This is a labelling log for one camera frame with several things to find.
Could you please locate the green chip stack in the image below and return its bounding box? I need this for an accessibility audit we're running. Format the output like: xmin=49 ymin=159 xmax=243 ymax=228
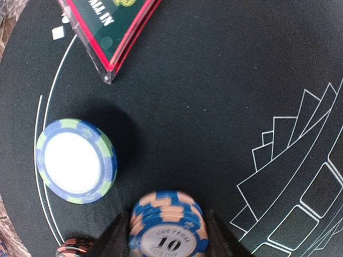
xmin=35 ymin=118 xmax=118 ymax=205

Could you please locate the blue tan chip stack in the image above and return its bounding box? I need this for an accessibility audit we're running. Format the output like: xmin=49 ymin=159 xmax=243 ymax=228
xmin=128 ymin=191 xmax=209 ymax=256

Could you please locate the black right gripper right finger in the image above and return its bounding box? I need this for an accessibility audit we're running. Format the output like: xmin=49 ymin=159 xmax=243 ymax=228
xmin=205 ymin=210 xmax=252 ymax=257

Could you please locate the brown chip stack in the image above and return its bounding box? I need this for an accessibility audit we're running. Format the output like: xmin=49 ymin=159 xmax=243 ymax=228
xmin=55 ymin=238 xmax=94 ymax=257

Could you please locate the red triangular all-in marker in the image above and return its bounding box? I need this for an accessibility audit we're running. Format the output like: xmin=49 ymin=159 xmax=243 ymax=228
xmin=58 ymin=0 xmax=160 ymax=85

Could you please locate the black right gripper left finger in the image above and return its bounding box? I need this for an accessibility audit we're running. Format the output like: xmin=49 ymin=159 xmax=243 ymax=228
xmin=85 ymin=213 xmax=130 ymax=257

